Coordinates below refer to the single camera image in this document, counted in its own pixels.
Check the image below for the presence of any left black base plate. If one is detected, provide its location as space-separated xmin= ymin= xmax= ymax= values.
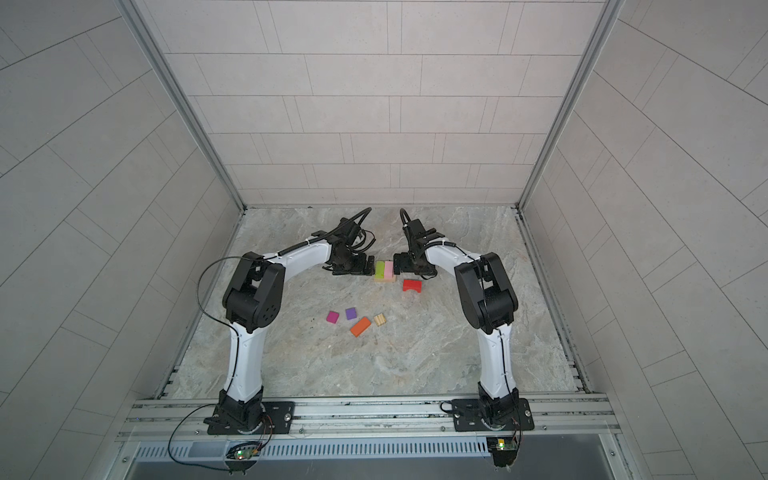
xmin=203 ymin=401 xmax=295 ymax=435

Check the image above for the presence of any aluminium mounting rail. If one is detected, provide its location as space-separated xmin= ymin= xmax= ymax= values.
xmin=117 ymin=393 xmax=621 ymax=441

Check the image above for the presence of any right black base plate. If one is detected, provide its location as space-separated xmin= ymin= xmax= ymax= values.
xmin=441 ymin=398 xmax=535 ymax=432

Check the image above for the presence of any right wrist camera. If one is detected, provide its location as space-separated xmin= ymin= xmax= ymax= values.
xmin=403 ymin=219 xmax=445 ymax=251

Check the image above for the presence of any pink block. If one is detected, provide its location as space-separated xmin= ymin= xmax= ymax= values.
xmin=384 ymin=261 xmax=395 ymax=282

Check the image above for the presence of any right controller board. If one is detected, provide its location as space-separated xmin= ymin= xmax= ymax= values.
xmin=486 ymin=437 xmax=520 ymax=468

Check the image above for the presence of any right aluminium corner post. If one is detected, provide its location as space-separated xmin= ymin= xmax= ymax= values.
xmin=517 ymin=0 xmax=624 ymax=212

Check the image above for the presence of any left black cable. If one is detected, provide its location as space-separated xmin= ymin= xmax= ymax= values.
xmin=166 ymin=256 xmax=253 ymax=473

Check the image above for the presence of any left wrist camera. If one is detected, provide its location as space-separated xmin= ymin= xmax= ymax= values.
xmin=335 ymin=218 xmax=376 ymax=253

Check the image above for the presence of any left controller board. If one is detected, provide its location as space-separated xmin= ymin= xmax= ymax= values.
xmin=225 ymin=441 xmax=264 ymax=461

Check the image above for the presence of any right corrugated black conduit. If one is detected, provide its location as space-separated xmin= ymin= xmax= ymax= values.
xmin=399 ymin=208 xmax=412 ymax=235

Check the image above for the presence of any aluminium corner post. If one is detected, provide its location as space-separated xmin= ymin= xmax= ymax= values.
xmin=115 ymin=0 xmax=247 ymax=212
xmin=517 ymin=0 xmax=624 ymax=212

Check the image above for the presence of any left aluminium corner post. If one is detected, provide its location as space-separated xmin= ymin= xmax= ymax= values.
xmin=115 ymin=0 xmax=247 ymax=212

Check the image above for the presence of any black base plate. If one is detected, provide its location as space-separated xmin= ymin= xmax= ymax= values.
xmin=203 ymin=401 xmax=295 ymax=435
xmin=441 ymin=398 xmax=535 ymax=432

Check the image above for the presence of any red arch block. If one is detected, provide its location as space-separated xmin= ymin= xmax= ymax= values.
xmin=402 ymin=279 xmax=423 ymax=293

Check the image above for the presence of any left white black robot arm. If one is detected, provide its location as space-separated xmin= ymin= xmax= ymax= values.
xmin=204 ymin=224 xmax=375 ymax=435

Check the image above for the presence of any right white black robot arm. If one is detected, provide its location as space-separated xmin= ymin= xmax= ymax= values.
xmin=393 ymin=241 xmax=534 ymax=431

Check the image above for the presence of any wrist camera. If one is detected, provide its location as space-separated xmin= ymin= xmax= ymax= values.
xmin=335 ymin=218 xmax=376 ymax=253
xmin=403 ymin=219 xmax=445 ymax=251

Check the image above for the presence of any corrugated black conduit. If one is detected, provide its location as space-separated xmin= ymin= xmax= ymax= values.
xmin=399 ymin=208 xmax=412 ymax=235
xmin=277 ymin=207 xmax=372 ymax=256

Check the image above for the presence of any left corrugated black conduit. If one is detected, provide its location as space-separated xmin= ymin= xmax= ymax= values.
xmin=277 ymin=207 xmax=372 ymax=256

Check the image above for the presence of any orange block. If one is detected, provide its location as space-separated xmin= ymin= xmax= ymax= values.
xmin=350 ymin=317 xmax=373 ymax=337

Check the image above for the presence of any lime green block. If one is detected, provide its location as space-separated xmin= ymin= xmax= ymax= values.
xmin=374 ymin=261 xmax=386 ymax=282

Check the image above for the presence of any controller board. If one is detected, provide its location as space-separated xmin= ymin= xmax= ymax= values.
xmin=486 ymin=437 xmax=520 ymax=468
xmin=225 ymin=441 xmax=264 ymax=461

